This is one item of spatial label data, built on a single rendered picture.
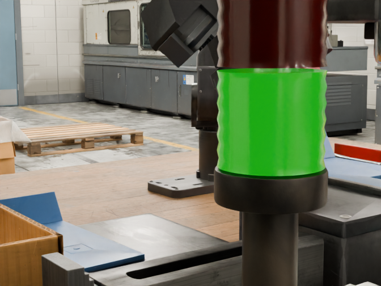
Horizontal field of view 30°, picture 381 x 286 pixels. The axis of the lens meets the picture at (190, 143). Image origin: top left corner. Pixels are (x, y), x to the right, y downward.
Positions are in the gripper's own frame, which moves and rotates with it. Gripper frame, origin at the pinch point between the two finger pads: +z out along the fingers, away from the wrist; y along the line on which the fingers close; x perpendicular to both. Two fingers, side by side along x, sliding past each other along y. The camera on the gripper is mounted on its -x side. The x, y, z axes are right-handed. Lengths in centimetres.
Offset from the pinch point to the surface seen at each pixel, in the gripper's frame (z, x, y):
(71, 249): 3.1, -18.6, -10.3
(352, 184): 6.1, -4.3, 7.8
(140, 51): -395, 493, -726
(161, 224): 1.9, -7.6, -13.4
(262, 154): 8.4, -28.0, 26.1
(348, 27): -311, 681, -519
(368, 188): 6.9, -4.3, 9.0
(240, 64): 5.6, -28.4, 27.0
